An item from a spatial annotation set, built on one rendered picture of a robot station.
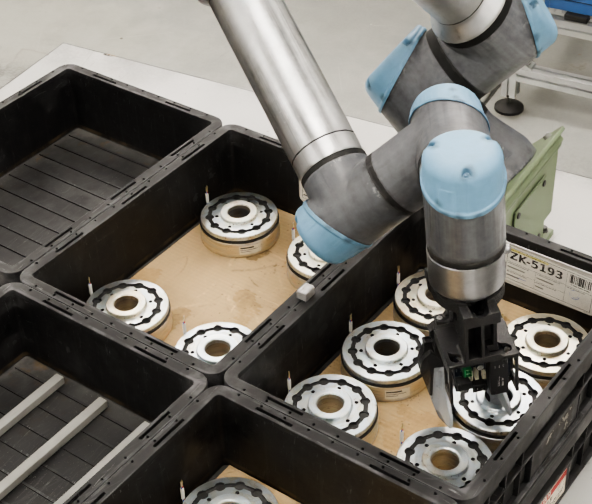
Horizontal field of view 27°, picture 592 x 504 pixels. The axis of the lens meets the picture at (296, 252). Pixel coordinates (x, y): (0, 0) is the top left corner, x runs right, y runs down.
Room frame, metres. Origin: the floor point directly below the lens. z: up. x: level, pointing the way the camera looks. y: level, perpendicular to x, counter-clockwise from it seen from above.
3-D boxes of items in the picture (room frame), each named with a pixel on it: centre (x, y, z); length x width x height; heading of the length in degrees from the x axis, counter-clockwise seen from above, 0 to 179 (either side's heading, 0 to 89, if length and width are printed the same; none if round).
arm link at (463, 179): (0.94, -0.16, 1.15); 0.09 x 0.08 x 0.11; 179
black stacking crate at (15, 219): (1.37, 0.32, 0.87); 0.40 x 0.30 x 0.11; 143
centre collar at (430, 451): (0.87, -0.14, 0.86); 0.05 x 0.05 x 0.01
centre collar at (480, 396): (0.96, -0.21, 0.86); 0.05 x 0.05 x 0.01
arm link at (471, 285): (0.94, -0.17, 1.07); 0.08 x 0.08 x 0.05
